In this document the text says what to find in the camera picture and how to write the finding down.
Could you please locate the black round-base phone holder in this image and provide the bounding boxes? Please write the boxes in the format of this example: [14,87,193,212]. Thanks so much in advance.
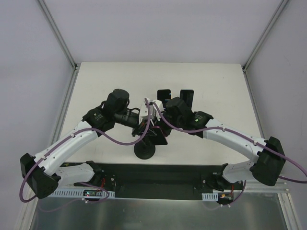
[134,137,156,160]

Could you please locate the black smartphone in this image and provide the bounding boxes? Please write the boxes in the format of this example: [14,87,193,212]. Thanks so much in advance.
[179,89,194,109]
[157,89,171,103]

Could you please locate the purple-case smartphone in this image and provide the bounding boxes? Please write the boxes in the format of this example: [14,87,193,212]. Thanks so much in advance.
[150,126,168,146]

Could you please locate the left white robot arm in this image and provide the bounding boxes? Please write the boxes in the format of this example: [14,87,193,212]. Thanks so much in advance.
[19,89,154,203]

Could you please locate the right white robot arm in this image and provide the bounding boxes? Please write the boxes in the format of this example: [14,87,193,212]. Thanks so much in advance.
[152,97,285,191]

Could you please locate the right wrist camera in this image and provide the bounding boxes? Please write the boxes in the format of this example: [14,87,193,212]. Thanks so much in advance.
[144,97,165,121]

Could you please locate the right white cable duct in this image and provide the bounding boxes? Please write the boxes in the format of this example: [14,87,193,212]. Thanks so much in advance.
[201,192,219,202]

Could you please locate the white cable duct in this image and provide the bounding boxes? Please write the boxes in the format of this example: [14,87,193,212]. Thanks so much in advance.
[49,188,115,199]
[201,192,219,202]

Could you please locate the left white cable duct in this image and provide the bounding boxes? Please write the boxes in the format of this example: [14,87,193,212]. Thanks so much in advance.
[49,188,115,199]

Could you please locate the aluminium front rail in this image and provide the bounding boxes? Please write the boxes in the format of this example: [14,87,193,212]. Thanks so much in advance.
[245,182,289,193]

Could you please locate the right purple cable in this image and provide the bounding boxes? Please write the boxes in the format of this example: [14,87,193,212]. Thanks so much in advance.
[143,97,307,211]

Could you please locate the left aluminium frame post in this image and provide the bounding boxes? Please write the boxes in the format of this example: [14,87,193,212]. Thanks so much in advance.
[36,0,78,70]

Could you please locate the aluminium frame post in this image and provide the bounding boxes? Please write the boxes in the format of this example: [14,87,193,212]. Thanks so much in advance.
[242,0,290,73]
[36,0,78,70]

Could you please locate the right aluminium frame post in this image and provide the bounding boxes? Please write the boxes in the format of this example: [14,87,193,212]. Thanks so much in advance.
[242,0,290,73]

